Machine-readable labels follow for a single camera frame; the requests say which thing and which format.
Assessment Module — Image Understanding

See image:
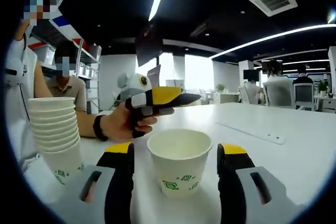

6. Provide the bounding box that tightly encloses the black monitor on stand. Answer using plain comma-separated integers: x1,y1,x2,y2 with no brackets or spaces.
243,69,260,81

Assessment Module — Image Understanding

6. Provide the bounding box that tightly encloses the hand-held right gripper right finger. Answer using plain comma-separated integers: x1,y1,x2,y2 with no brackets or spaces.
216,142,307,224

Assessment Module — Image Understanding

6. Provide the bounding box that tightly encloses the white mesh office chair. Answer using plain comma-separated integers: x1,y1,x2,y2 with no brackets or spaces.
263,79,297,109
292,83,316,111

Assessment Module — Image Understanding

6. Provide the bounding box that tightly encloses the group of white storage bins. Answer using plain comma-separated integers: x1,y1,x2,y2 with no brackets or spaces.
35,45,98,79

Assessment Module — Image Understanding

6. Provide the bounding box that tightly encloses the metal storage shelf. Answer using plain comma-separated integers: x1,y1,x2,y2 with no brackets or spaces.
27,19,102,112

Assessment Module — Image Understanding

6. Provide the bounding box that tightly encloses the hanging dark screen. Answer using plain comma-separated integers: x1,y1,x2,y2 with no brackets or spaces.
135,24,164,67

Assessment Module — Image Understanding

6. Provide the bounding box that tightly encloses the black wristband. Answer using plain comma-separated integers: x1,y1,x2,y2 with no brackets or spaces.
92,114,110,142

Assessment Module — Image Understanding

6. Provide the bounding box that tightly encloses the person's left hand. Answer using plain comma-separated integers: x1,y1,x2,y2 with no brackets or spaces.
104,102,175,141

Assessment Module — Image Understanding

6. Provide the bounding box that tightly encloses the green printed white paper cup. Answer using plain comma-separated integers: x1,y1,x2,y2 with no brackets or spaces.
146,129,213,200

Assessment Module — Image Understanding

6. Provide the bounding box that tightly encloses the red blue striped board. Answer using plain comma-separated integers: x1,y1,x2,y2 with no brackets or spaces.
48,15,82,48

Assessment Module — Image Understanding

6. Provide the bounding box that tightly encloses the white cabinet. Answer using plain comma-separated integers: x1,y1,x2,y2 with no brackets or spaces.
165,79,185,88

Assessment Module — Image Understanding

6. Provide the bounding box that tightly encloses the black device cable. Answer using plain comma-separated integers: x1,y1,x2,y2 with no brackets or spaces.
20,34,31,120

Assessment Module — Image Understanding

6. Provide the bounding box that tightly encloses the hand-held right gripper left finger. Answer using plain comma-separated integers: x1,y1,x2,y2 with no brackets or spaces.
47,141,135,224

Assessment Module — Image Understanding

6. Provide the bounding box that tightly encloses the white chest-worn device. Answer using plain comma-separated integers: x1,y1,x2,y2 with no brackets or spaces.
4,57,24,88

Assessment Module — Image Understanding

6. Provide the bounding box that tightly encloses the dark desk monitor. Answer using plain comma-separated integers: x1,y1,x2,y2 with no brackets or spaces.
146,64,162,88

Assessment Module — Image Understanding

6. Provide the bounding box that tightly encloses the nested stack of paper cups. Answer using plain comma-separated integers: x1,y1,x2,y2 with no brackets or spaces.
27,97,85,186

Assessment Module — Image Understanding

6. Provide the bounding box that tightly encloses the white table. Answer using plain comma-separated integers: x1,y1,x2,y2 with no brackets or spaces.
25,102,336,224

